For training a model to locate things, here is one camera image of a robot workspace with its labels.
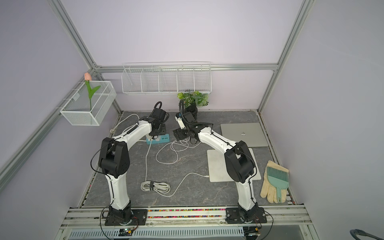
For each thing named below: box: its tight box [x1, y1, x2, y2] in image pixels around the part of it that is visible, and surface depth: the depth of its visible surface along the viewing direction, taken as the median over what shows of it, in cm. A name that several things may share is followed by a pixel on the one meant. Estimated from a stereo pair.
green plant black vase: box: [177, 91, 209, 114], surface depth 95 cm
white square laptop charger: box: [174, 116, 186, 130], surface depth 84 cm
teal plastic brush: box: [266, 166, 290, 203], surface depth 86 cm
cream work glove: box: [260, 160, 289, 204], surface depth 82 cm
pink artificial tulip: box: [84, 72, 101, 111], surface depth 85 cm
